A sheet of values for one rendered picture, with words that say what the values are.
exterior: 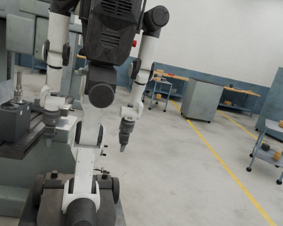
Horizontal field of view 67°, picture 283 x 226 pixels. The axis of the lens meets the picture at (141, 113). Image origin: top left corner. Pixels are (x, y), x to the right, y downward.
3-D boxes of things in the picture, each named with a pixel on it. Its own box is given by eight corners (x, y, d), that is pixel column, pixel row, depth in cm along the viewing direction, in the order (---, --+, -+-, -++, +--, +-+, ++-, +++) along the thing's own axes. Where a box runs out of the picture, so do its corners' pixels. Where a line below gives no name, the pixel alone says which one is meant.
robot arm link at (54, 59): (64, 89, 109) (68, 53, 100) (42, 86, 106) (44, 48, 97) (66, 81, 118) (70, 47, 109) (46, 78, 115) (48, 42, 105)
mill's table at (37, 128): (73, 103, 239) (74, 96, 237) (22, 160, 122) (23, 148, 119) (52, 99, 236) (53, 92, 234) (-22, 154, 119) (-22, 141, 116)
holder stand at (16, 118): (30, 128, 143) (32, 100, 138) (15, 142, 123) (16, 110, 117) (11, 125, 141) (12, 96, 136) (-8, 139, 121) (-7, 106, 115)
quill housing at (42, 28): (65, 63, 183) (69, 23, 174) (57, 65, 163) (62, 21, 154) (42, 58, 180) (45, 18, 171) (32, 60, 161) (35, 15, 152)
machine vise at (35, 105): (71, 111, 190) (72, 100, 187) (66, 117, 176) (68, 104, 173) (30, 104, 186) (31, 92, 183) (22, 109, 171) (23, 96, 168)
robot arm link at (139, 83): (143, 102, 121) (154, 71, 111) (126, 100, 118) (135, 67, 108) (140, 93, 130) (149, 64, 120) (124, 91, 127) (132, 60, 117)
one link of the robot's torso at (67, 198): (97, 217, 122) (101, 198, 118) (60, 218, 116) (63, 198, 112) (95, 193, 141) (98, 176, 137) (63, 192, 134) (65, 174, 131)
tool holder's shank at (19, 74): (18, 89, 131) (19, 71, 128) (22, 90, 131) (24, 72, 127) (14, 89, 128) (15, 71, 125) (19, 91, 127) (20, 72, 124)
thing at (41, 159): (86, 182, 227) (94, 131, 210) (79, 204, 196) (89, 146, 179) (6, 171, 216) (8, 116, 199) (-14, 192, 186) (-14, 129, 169)
